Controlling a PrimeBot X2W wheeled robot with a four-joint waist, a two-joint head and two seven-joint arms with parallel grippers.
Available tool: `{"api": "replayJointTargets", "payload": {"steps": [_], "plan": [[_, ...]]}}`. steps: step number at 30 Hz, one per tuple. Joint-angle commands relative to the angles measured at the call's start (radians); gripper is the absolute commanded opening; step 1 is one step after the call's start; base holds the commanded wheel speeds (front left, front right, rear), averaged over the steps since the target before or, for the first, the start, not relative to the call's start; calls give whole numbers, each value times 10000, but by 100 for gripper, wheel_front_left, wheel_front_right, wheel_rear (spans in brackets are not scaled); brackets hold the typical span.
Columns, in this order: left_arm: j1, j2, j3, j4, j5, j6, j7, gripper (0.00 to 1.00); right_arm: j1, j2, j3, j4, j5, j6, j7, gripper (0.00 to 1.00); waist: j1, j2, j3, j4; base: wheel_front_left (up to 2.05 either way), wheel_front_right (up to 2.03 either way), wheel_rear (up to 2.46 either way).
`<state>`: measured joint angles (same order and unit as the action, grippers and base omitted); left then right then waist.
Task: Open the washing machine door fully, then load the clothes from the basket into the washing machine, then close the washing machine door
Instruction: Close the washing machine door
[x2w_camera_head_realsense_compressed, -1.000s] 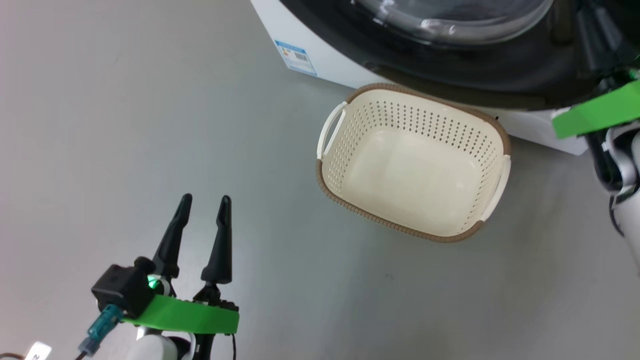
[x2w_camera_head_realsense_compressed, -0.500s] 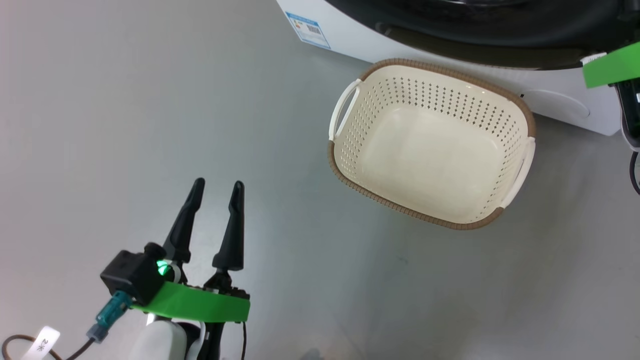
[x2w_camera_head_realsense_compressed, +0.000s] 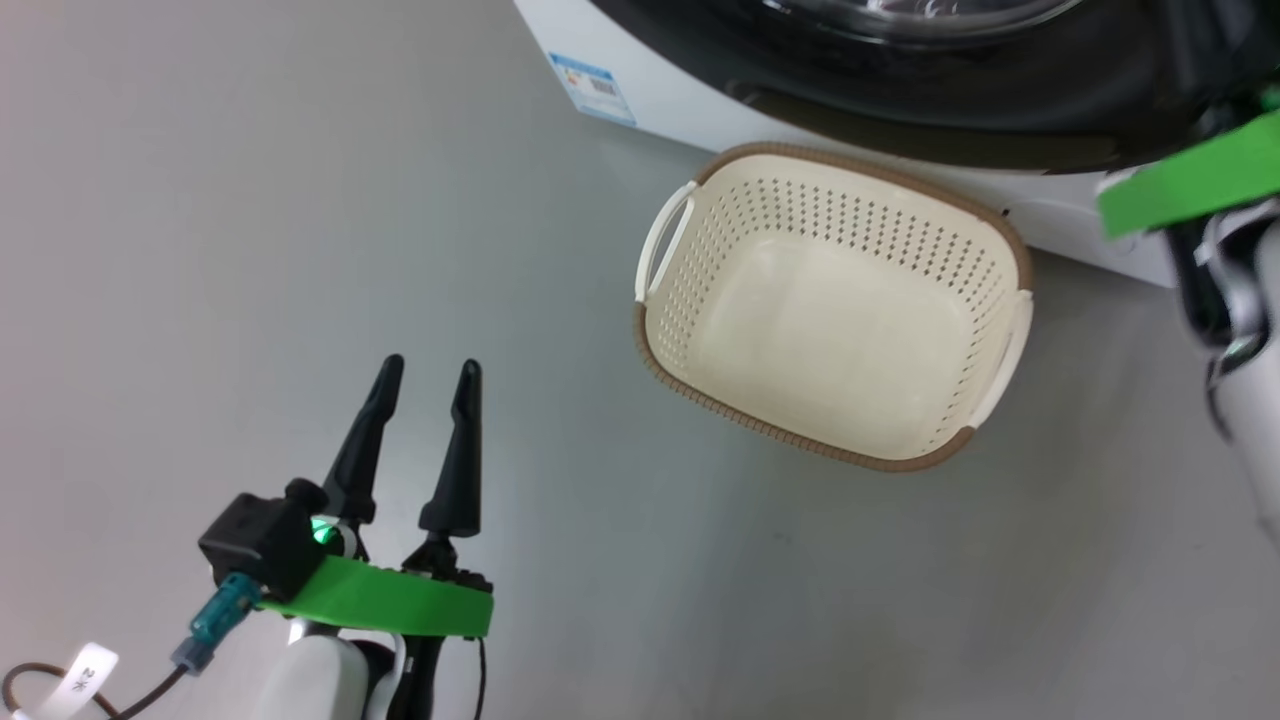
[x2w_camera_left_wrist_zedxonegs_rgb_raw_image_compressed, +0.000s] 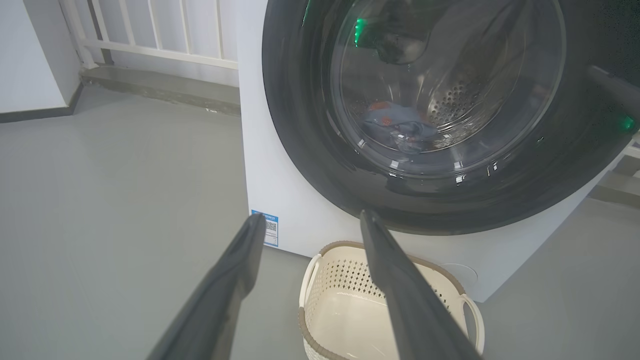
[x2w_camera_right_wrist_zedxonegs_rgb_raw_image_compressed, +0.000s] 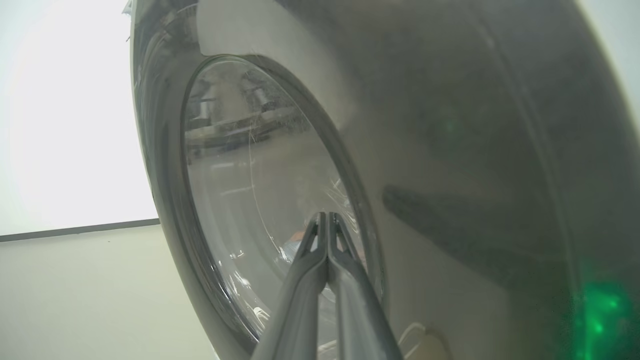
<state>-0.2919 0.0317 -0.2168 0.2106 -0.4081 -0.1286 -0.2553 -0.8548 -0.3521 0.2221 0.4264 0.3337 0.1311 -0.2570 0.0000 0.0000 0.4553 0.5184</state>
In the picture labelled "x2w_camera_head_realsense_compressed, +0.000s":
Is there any black glass washing machine door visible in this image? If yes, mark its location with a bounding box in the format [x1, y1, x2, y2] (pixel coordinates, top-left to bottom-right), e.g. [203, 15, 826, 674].
[590, 0, 1280, 176]

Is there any white cable label tag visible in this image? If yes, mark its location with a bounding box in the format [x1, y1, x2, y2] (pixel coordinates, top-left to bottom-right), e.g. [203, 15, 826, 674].
[35, 643, 121, 720]

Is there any white front-load washing machine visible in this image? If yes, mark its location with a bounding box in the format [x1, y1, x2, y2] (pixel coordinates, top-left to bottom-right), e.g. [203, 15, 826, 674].
[512, 0, 1280, 291]

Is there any cream perforated laundry basket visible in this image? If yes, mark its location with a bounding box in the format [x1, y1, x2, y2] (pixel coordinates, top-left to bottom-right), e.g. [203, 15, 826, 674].
[633, 142, 1035, 474]

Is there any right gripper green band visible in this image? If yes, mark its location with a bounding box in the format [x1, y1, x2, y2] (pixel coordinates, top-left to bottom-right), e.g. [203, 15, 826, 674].
[1097, 88, 1280, 241]

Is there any teal connector cable with tag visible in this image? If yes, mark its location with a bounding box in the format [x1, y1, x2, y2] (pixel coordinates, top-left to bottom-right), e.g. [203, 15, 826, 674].
[0, 570, 263, 720]

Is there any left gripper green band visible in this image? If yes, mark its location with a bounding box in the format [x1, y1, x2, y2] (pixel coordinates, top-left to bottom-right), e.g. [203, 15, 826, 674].
[258, 353, 495, 641]

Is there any blue energy label sticker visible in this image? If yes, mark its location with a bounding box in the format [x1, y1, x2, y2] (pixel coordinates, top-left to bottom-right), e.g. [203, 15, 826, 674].
[548, 52, 638, 128]

